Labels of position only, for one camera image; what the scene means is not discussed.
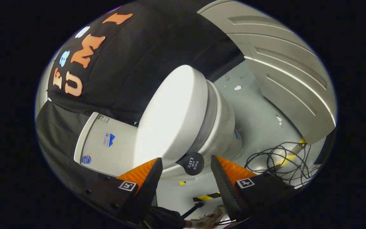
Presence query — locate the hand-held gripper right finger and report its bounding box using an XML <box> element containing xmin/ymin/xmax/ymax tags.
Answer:
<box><xmin>211</xmin><ymin>155</ymin><xmax>298</xmax><ymax>221</ymax></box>

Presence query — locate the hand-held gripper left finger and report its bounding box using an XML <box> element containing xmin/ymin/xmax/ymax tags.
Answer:
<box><xmin>78</xmin><ymin>157</ymin><xmax>163</xmax><ymax>223</ymax></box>

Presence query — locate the black round lid handle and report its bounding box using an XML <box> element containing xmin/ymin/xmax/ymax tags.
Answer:
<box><xmin>176</xmin><ymin>152</ymin><xmax>205</xmax><ymax>176</ymax></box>

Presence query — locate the white toilet lid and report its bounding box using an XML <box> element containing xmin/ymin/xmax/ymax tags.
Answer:
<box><xmin>133</xmin><ymin>65</ymin><xmax>209</xmax><ymax>169</ymax></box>

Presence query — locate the white toilet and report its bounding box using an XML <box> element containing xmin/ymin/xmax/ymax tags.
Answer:
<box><xmin>74</xmin><ymin>80</ymin><xmax>244</xmax><ymax>182</ymax></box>

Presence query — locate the yellow black floor tape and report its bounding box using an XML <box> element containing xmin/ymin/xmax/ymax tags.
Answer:
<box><xmin>193</xmin><ymin>191</ymin><xmax>220</xmax><ymax>202</ymax></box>
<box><xmin>274</xmin><ymin>137</ymin><xmax>307</xmax><ymax>167</ymax></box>

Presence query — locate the person's beige shoe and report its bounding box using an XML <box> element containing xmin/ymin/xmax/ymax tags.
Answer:
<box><xmin>191</xmin><ymin>207</ymin><xmax>226</xmax><ymax>229</ymax></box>

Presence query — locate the person's dark trouser leg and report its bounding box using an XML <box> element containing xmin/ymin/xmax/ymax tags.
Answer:
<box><xmin>143</xmin><ymin>205</ymin><xmax>186</xmax><ymax>229</ymax></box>

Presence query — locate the black rod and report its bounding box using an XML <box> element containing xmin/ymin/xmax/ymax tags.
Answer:
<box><xmin>181</xmin><ymin>202</ymin><xmax>204</xmax><ymax>219</ymax></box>

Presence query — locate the black backdrop cloth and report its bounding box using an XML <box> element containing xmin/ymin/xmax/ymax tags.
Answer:
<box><xmin>35</xmin><ymin>0</ymin><xmax>245</xmax><ymax>191</ymax></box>

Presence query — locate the white drawer cabinet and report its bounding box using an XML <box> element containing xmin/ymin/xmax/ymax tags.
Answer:
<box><xmin>197</xmin><ymin>0</ymin><xmax>337</xmax><ymax>145</ymax></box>

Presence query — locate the tangle of black cables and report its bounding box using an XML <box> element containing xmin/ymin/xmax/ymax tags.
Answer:
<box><xmin>244</xmin><ymin>142</ymin><xmax>322</xmax><ymax>188</ymax></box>

